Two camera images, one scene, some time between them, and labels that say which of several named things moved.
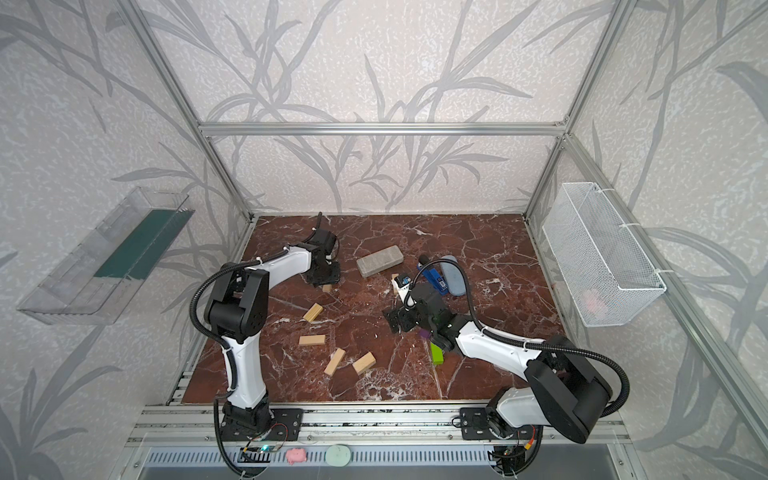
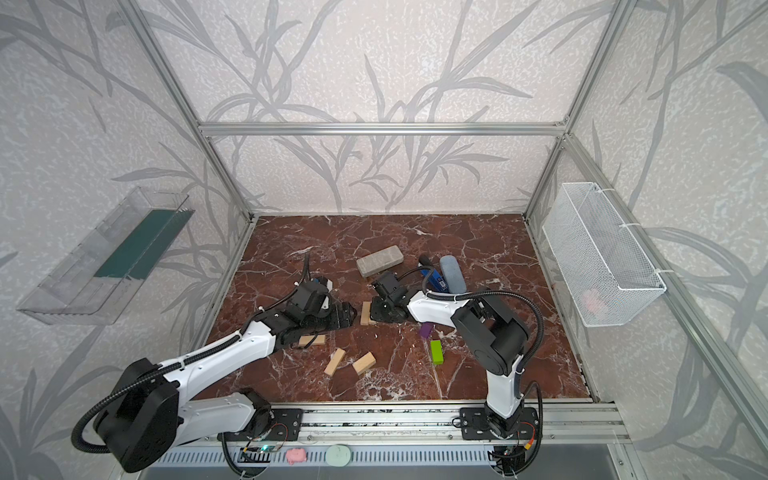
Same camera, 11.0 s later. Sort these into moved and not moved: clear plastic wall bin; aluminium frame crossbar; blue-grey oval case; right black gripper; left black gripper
Moved: right black gripper; left black gripper
Not moved: aluminium frame crossbar; blue-grey oval case; clear plastic wall bin
